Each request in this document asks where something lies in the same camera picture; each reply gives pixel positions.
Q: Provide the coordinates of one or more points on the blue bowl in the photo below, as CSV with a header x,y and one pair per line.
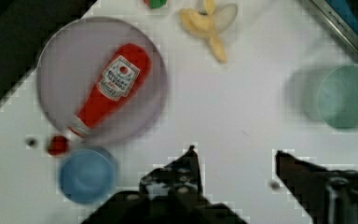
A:
x,y
87,175

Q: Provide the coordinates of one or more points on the grey round plate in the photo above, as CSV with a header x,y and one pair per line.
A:
x,y
72,60

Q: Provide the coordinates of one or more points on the red ketchup bottle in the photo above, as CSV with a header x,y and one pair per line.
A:
x,y
121,78

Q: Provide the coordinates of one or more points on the green mug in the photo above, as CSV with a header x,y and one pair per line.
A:
x,y
327,95

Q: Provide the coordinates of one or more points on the peeled toy banana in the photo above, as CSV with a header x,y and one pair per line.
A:
x,y
209,23

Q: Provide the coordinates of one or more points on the red toy strawberry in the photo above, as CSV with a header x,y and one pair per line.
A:
x,y
58,145

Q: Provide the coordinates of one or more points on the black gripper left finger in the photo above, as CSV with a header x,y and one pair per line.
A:
x,y
184,171

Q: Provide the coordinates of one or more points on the pink green toy peach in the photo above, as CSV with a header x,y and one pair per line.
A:
x,y
155,3

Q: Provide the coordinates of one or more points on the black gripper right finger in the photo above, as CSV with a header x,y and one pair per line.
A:
x,y
328,196

